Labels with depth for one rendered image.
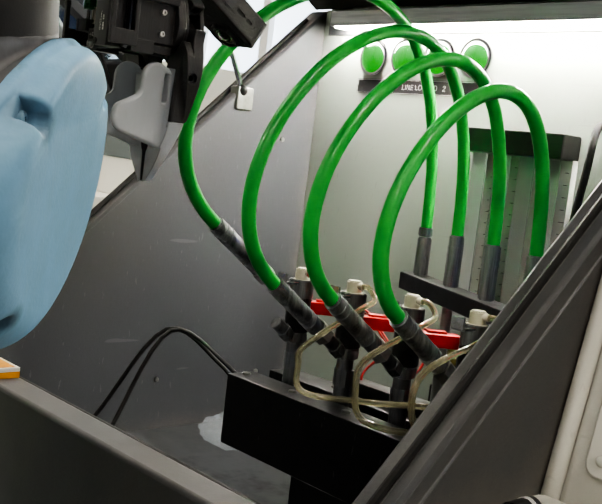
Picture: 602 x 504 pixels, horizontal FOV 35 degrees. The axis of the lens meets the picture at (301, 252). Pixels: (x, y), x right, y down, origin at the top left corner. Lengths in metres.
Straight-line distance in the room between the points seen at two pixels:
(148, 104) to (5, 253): 0.44
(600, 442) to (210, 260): 0.72
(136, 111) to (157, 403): 0.70
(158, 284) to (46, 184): 1.00
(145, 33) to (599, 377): 0.45
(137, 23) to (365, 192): 0.72
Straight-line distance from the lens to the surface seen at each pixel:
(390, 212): 0.78
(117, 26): 0.73
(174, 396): 1.39
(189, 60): 0.74
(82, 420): 0.98
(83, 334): 1.28
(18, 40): 0.34
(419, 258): 1.20
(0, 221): 0.31
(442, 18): 1.30
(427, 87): 1.18
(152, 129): 0.76
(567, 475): 0.84
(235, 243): 0.99
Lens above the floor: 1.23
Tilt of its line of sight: 6 degrees down
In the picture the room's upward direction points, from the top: 7 degrees clockwise
